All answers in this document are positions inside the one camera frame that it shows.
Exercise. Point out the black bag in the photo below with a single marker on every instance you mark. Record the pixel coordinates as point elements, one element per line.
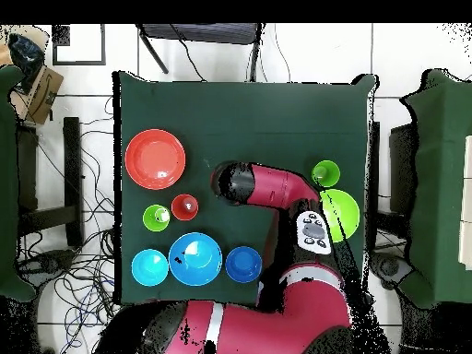
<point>25,51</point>

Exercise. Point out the wide orange bowl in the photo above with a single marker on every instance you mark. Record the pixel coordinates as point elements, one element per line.
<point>155,158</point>

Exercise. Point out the plain orange cup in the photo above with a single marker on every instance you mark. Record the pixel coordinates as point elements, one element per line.
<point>180,208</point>

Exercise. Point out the brown cardboard box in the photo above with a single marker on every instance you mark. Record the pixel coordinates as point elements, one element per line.
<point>44,96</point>

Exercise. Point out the plain green cup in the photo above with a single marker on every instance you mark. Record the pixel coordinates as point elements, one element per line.
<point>328,175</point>

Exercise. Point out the dark folding chair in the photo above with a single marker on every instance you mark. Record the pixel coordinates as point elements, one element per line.
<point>202,33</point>

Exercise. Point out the black stand frame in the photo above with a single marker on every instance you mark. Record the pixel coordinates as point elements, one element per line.
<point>402,166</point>
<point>72,166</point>

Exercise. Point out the black square frame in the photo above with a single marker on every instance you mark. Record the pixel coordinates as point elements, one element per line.
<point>79,63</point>

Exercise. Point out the dark blue small bowl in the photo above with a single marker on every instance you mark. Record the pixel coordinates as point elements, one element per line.
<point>243,264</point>

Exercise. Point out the dark green table cloth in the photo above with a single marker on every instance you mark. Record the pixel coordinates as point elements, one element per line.
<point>239,118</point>

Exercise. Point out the light blue small bowl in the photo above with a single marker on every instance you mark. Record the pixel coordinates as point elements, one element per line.
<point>147,269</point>

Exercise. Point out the large green bowl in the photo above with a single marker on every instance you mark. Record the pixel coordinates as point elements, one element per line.
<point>346,214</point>

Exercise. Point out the ribbed green cup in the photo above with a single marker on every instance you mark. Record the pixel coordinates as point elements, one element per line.
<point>151,221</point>

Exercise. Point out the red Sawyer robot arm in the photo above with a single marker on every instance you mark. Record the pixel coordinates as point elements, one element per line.
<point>280,184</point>

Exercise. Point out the green cloth side table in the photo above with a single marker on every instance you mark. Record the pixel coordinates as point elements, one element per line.
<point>442,166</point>
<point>7,184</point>

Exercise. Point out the large blue bowl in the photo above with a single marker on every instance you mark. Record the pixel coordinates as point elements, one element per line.
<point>199,265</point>

